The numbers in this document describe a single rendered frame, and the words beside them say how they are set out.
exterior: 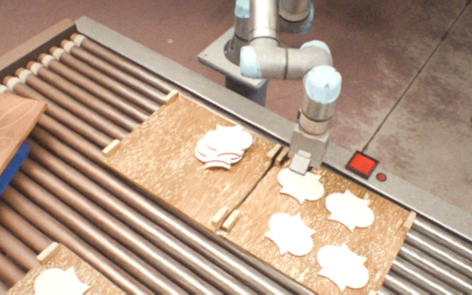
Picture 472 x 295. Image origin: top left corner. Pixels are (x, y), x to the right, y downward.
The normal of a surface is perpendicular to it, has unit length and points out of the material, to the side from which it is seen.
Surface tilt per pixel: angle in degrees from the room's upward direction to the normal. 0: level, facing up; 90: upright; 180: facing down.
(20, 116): 0
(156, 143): 0
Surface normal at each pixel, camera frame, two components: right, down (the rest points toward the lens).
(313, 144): -0.46, 0.67
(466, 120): 0.04, -0.65
